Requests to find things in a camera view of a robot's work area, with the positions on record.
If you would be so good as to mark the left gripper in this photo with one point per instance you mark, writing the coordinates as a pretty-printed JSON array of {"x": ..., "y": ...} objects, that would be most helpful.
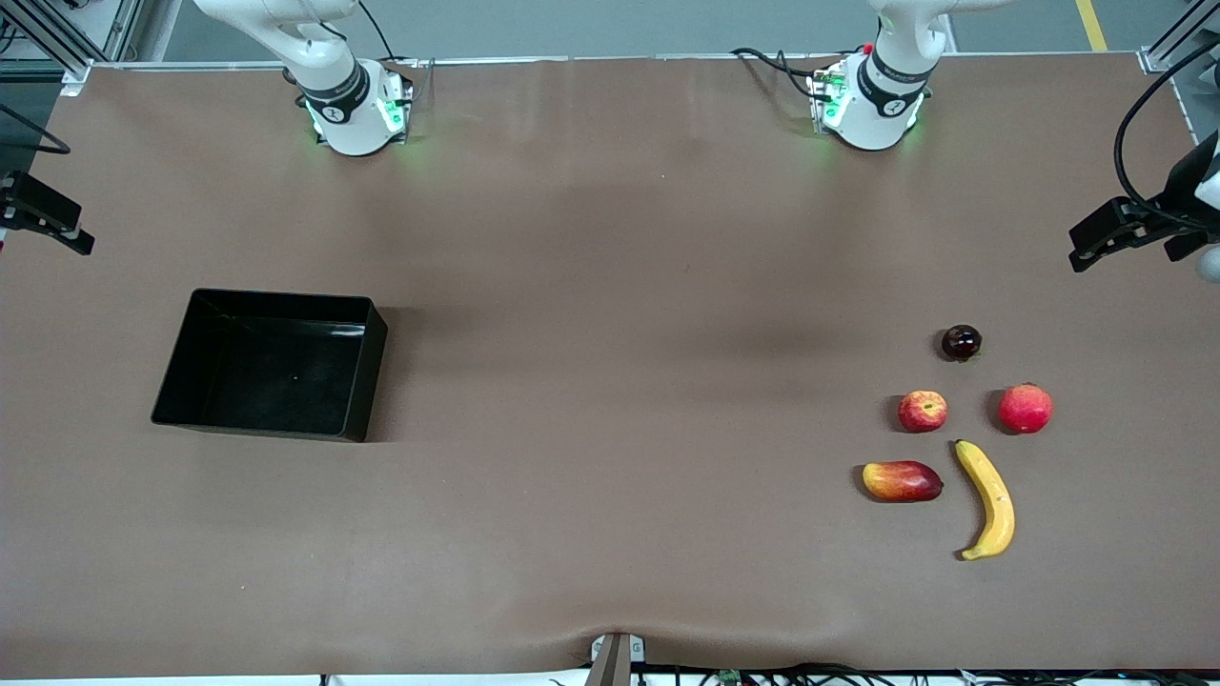
[{"x": 1183, "y": 184}]

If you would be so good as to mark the black plastic box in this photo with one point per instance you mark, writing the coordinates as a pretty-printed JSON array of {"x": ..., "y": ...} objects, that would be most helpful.
[{"x": 276, "y": 381}]

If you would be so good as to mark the red yellow apple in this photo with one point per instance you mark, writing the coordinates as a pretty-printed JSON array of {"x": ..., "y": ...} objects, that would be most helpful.
[{"x": 923, "y": 412}]

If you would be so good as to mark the yellow banana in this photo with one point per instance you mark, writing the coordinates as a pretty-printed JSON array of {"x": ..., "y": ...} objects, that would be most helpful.
[{"x": 996, "y": 505}]

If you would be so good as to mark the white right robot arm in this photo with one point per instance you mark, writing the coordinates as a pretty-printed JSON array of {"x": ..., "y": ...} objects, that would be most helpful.
[{"x": 343, "y": 105}]

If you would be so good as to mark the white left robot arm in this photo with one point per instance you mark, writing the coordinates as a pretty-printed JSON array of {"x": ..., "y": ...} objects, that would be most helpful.
[{"x": 886, "y": 90}]

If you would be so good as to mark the dark purple plum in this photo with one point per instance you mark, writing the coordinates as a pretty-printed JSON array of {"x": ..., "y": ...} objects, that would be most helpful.
[{"x": 961, "y": 343}]

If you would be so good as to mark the yellow floor tape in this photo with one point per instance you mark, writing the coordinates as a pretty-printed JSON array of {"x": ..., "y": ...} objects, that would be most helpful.
[{"x": 1094, "y": 29}]

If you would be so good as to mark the red yellow mango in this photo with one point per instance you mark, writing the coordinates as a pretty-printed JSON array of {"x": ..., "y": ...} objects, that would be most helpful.
[{"x": 901, "y": 482}]

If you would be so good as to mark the brown table mat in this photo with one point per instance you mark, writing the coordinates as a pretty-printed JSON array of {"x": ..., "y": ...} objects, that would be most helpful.
[{"x": 572, "y": 534}]

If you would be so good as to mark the grey metal table clamp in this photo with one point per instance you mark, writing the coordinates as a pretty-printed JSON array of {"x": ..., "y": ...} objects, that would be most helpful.
[{"x": 615, "y": 662}]

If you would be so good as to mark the aluminium frame profile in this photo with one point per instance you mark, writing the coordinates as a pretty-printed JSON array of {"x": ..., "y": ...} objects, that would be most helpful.
[
  {"x": 1168, "y": 48},
  {"x": 71, "y": 62}
]

